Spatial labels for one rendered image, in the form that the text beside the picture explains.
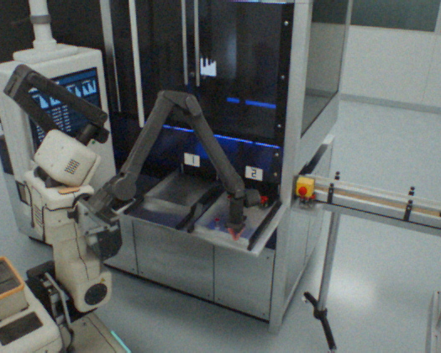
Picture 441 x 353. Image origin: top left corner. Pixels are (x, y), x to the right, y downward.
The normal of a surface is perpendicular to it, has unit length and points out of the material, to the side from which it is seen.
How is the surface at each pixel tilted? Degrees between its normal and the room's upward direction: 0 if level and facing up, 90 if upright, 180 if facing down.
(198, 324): 0
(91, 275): 90
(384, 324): 0
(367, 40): 90
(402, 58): 90
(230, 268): 90
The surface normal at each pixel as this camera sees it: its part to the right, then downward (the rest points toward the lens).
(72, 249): 0.66, 0.36
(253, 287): -0.43, 0.43
